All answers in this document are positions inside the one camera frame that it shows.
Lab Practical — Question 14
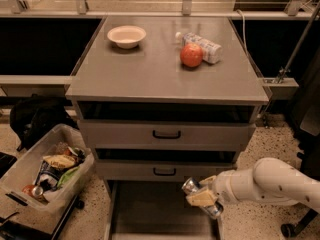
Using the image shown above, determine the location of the yellow chip bag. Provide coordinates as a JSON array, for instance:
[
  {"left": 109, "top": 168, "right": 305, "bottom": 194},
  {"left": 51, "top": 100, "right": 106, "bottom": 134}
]
[{"left": 43, "top": 154, "right": 76, "bottom": 169}]

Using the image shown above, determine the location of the grey drawer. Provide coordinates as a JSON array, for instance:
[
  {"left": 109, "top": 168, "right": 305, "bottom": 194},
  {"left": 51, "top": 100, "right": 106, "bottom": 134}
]
[
  {"left": 95, "top": 160, "right": 236, "bottom": 182},
  {"left": 79, "top": 120, "right": 255, "bottom": 151}
]

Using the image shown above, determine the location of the small can in bin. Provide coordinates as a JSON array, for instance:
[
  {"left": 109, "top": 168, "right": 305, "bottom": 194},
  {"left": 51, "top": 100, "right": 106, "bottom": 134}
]
[{"left": 31, "top": 186, "right": 44, "bottom": 198}]

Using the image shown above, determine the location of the white plastic bottle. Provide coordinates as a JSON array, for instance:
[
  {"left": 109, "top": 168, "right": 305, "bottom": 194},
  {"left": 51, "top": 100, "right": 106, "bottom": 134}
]
[{"left": 175, "top": 32, "right": 222, "bottom": 64}]

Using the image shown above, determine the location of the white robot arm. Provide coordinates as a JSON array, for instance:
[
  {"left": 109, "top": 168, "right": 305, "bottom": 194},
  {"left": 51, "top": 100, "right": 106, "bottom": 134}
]
[{"left": 182, "top": 158, "right": 320, "bottom": 218}]

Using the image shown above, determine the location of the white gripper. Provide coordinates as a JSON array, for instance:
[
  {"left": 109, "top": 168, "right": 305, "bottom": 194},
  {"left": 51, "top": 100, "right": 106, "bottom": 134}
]
[{"left": 186, "top": 170, "right": 238, "bottom": 207}]

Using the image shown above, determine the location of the white cable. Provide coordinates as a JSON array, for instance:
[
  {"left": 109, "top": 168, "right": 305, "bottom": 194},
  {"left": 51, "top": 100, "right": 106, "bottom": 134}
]
[{"left": 235, "top": 9, "right": 251, "bottom": 57}]

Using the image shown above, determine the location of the black backpack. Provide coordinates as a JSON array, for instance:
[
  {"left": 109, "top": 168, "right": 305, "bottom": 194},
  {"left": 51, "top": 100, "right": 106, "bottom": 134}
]
[{"left": 10, "top": 95, "right": 78, "bottom": 151}]

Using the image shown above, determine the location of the clear plastic bin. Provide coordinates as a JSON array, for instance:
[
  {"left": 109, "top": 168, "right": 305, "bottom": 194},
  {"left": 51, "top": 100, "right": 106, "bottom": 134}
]
[{"left": 0, "top": 124, "right": 94, "bottom": 214}]

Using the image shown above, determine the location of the top grey drawer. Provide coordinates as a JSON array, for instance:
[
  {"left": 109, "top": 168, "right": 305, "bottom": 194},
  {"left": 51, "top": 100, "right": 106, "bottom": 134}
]
[{"left": 79, "top": 120, "right": 255, "bottom": 151}]

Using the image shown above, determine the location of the crushed redbull can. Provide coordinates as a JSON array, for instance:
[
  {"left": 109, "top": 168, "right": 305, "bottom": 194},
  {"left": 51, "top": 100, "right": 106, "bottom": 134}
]
[{"left": 182, "top": 178, "right": 223, "bottom": 220}]

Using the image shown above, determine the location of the green snack bag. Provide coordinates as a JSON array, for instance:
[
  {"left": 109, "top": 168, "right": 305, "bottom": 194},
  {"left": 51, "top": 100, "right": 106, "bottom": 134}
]
[{"left": 57, "top": 166, "right": 79, "bottom": 189}]

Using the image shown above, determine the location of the open bottom drawer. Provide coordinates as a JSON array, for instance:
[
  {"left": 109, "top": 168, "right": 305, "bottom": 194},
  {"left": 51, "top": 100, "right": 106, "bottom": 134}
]
[{"left": 104, "top": 181, "right": 224, "bottom": 240}]

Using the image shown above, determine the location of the blue white snack bag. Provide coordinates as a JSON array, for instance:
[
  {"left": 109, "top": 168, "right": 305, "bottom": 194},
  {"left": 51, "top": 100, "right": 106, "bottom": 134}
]
[{"left": 35, "top": 161, "right": 62, "bottom": 191}]

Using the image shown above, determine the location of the middle grey drawer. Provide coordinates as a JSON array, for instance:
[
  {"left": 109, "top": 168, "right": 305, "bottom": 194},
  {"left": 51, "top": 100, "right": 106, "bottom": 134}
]
[{"left": 95, "top": 160, "right": 236, "bottom": 182}]

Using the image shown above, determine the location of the metal clamp rod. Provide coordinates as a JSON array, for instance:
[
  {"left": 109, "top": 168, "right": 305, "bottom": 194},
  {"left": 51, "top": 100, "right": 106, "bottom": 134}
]
[{"left": 272, "top": 2, "right": 320, "bottom": 84}]

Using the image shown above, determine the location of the black office chair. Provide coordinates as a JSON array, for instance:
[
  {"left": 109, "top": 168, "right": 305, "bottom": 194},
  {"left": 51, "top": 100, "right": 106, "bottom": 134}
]
[{"left": 280, "top": 117, "right": 320, "bottom": 238}]

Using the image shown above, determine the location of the white bowl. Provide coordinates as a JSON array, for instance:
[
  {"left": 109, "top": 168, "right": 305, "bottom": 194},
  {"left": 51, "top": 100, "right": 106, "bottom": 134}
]
[{"left": 107, "top": 25, "right": 146, "bottom": 49}]

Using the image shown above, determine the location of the red apple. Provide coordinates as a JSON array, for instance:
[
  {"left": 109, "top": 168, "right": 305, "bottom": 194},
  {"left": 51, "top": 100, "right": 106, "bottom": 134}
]
[{"left": 180, "top": 43, "right": 203, "bottom": 68}]

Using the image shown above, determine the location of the grey drawer cabinet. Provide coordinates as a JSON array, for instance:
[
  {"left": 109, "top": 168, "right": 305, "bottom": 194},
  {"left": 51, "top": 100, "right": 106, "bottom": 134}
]
[{"left": 64, "top": 15, "right": 270, "bottom": 240}]

